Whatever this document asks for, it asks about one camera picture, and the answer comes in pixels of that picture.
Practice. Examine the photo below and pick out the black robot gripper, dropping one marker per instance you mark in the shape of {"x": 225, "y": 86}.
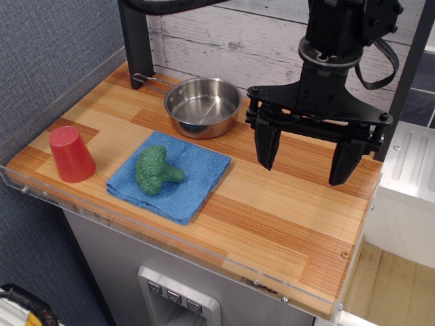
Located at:
{"x": 318, "y": 106}

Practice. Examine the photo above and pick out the red plastic cup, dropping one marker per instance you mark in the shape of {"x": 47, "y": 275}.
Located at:
{"x": 72, "y": 158}

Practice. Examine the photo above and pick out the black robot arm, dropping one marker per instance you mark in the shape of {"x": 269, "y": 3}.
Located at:
{"x": 336, "y": 26}

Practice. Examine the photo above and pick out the blue folded cloth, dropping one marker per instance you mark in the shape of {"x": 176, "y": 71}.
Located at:
{"x": 178, "y": 202}

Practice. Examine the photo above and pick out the stainless steel pot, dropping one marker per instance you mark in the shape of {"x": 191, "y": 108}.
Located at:
{"x": 199, "y": 108}

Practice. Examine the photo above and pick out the white appliance on right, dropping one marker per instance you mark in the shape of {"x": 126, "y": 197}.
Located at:
{"x": 401, "y": 219}

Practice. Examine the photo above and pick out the green toy broccoli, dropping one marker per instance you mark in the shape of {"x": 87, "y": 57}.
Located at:
{"x": 152, "y": 170}

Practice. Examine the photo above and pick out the grey cabinet with dispenser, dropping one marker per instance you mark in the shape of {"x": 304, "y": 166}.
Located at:
{"x": 144, "y": 283}

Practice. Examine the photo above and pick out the yellow object bottom left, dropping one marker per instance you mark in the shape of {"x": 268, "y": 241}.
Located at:
{"x": 32, "y": 320}

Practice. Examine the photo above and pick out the black right frame post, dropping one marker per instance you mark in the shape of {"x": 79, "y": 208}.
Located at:
{"x": 411, "y": 65}

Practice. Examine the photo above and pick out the black frame post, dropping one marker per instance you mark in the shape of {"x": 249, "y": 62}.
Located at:
{"x": 137, "y": 43}
{"x": 411, "y": 65}

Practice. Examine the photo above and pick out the black left frame post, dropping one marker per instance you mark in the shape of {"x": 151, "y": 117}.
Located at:
{"x": 137, "y": 43}

